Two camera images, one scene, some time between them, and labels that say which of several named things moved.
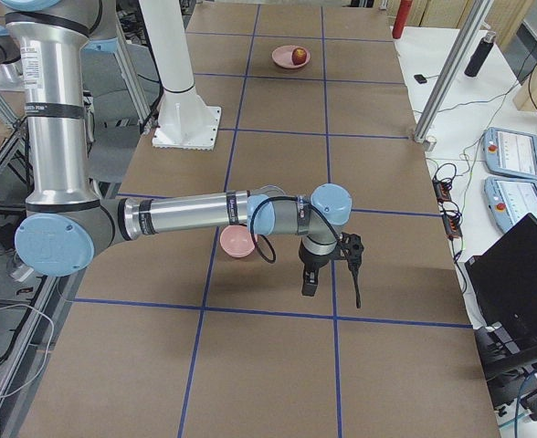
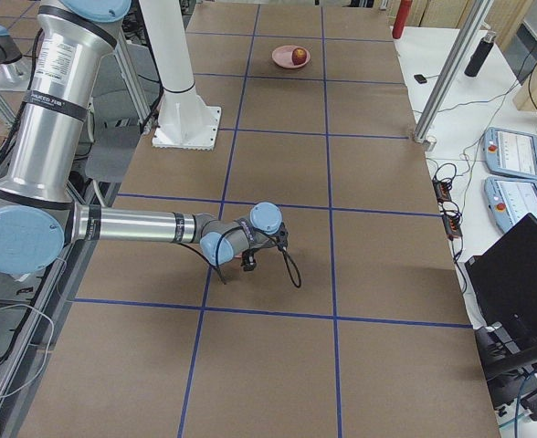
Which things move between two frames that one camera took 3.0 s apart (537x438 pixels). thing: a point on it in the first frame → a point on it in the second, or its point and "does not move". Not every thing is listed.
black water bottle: (479, 55) does not move
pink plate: (282, 56) does not move
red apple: (299, 56) does not move
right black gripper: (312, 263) → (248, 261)
